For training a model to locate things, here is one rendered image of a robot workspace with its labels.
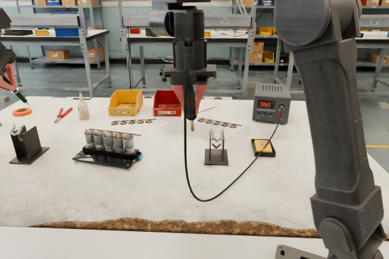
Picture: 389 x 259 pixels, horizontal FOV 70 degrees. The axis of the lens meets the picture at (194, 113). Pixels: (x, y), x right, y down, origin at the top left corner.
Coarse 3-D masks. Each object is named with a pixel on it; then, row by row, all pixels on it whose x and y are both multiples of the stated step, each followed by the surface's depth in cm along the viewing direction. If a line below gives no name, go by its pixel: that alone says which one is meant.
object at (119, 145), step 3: (117, 135) 70; (114, 138) 70; (120, 138) 70; (114, 141) 70; (117, 141) 70; (120, 141) 70; (123, 141) 71; (117, 144) 70; (120, 144) 70; (123, 144) 71; (117, 147) 70; (120, 147) 70; (123, 147) 71; (117, 150) 71; (120, 150) 71; (123, 150) 71
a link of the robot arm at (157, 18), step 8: (152, 0) 56; (160, 0) 53; (168, 0) 48; (176, 0) 46; (184, 0) 47; (192, 0) 48; (200, 0) 50; (208, 0) 51; (152, 8) 56; (160, 8) 54; (168, 8) 52; (152, 16) 56; (160, 16) 53; (152, 24) 56; (160, 24) 54; (160, 32) 56; (168, 32) 54
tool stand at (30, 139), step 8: (24, 128) 73; (32, 128) 71; (16, 136) 70; (24, 136) 68; (32, 136) 71; (16, 144) 70; (24, 144) 69; (32, 144) 72; (40, 144) 75; (16, 152) 70; (24, 152) 73; (32, 152) 72; (40, 152) 74; (16, 160) 70; (24, 160) 70; (32, 160) 70
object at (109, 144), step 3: (105, 138) 70; (108, 138) 70; (111, 138) 71; (105, 141) 71; (108, 141) 70; (111, 141) 71; (105, 144) 71; (108, 144) 71; (111, 144) 71; (114, 144) 72; (105, 147) 72; (108, 147) 71; (111, 147) 71; (114, 147) 72; (108, 150) 72; (111, 150) 72
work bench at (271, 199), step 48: (0, 144) 79; (48, 144) 79; (144, 144) 79; (192, 144) 79; (240, 144) 79; (288, 144) 79; (0, 192) 60; (48, 192) 60; (96, 192) 60; (144, 192) 60; (240, 192) 60; (288, 192) 60; (384, 192) 60; (384, 240) 48
